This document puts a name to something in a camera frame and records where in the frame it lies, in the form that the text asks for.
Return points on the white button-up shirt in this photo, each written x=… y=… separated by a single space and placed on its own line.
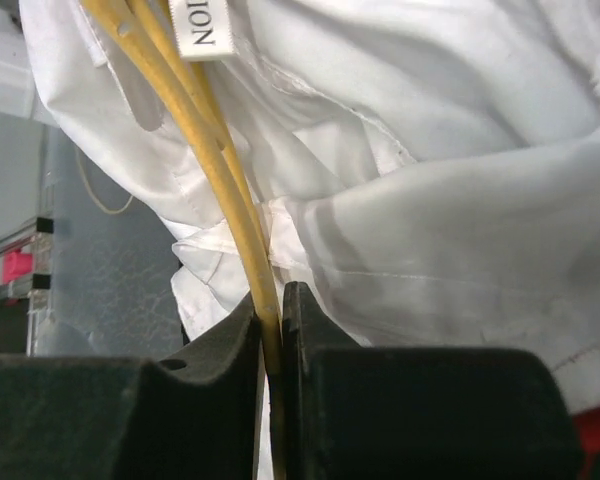
x=430 y=168

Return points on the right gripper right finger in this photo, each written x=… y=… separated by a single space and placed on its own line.
x=356 y=412

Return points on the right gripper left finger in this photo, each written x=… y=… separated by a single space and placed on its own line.
x=193 y=415

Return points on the thin natural wooden hanger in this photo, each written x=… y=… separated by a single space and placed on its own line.
x=135 y=28

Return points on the red black plaid shirt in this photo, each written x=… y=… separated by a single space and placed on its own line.
x=588 y=427

